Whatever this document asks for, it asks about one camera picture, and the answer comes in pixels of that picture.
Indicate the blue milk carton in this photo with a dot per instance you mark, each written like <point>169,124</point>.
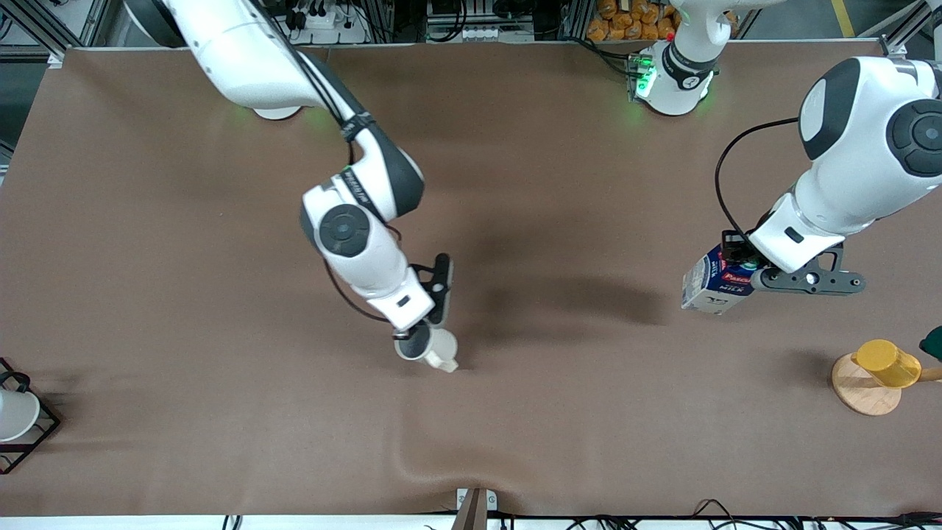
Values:
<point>710,291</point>

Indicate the dark green cup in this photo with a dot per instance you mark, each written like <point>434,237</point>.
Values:
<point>933,344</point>

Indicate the white power strip with plugs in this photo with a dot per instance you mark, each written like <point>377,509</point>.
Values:
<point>331,22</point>

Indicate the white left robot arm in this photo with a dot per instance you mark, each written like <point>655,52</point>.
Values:
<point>861,169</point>

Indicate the grey metal mounting bracket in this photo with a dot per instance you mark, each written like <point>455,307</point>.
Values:
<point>475,504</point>

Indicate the pile of orange bread rolls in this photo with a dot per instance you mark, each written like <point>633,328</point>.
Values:
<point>625,22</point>

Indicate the brown table cover sheet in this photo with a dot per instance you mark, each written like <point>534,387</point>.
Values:
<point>471,442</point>

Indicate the small white power strip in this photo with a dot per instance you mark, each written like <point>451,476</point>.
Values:
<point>497,33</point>

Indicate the yellow plastic cup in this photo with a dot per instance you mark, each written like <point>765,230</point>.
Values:
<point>887,362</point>

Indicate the wooden mug stand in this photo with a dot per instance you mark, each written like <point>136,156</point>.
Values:
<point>861,394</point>

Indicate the white bowl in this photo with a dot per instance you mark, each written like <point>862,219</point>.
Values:
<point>15,414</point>

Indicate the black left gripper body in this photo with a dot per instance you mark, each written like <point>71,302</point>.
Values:
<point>734,249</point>

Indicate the aluminium frame profile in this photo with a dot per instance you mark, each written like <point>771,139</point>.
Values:
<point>97,18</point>
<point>894,46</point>

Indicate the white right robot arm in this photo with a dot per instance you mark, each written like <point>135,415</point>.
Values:
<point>243,51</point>

